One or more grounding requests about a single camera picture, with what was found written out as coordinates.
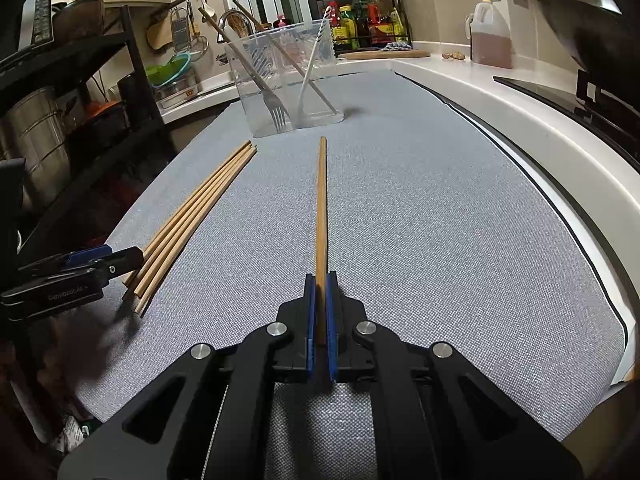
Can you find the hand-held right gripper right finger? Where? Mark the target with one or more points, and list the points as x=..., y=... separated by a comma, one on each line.
x=331, y=320

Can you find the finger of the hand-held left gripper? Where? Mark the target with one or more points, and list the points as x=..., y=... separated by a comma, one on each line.
x=122, y=260
x=87, y=256

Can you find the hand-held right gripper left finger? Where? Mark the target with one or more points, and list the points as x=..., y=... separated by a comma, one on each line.
x=311, y=320

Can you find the bunch of wooden chopsticks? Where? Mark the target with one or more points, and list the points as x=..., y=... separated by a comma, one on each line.
x=200, y=200

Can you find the tan wooden chopstick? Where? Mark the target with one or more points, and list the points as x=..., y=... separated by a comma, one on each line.
x=300, y=72
x=322, y=210

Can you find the clear plastic utensil container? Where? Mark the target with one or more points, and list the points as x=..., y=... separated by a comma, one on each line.
x=265, y=57

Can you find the stainless steel steamer pot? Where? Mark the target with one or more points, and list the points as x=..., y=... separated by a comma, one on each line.
x=35, y=135

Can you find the grey table mat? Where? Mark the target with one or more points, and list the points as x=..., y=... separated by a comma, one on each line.
x=450, y=235

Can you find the black pot with orange lid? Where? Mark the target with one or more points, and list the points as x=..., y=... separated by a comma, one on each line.
x=97, y=110

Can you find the black kettle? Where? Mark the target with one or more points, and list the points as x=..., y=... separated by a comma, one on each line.
x=132, y=92

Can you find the steel tray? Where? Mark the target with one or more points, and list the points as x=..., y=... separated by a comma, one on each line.
x=175, y=95

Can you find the stacked bowls with green colander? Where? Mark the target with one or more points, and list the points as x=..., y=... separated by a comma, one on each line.
x=170, y=67

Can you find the black metal shelf rack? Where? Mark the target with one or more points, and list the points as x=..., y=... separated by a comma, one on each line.
x=65, y=55

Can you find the hanging wooden cutting board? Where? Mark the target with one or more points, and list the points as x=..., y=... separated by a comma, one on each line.
x=160, y=35

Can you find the metal cheese grater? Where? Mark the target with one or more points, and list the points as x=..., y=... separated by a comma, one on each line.
x=180, y=30

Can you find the dark brown pot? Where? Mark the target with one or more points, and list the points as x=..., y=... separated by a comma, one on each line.
x=80, y=17

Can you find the microwave oven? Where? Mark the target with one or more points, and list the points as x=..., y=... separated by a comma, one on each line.
x=42, y=15

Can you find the white ladle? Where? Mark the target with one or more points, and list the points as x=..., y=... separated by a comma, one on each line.
x=209, y=10

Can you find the round wooden cutting board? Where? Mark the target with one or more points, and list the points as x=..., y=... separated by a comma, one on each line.
x=380, y=54

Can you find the chrome kitchen faucet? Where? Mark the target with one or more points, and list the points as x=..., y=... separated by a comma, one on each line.
x=235, y=12

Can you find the blue dish cloth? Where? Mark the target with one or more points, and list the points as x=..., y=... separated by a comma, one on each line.
x=397, y=46

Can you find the pink dish soap bottle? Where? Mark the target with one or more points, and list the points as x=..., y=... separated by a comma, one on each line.
x=282, y=22

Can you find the ginger pieces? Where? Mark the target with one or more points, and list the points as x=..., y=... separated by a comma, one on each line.
x=453, y=55

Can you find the row of sauce bottles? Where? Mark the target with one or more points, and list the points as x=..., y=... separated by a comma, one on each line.
x=345, y=25

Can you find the black gas stove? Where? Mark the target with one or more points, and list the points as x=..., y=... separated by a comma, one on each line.
x=540, y=90

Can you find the cooking oil jug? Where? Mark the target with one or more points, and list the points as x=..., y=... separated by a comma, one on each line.
x=492, y=40

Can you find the black wok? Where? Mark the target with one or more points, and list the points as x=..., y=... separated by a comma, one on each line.
x=590, y=25

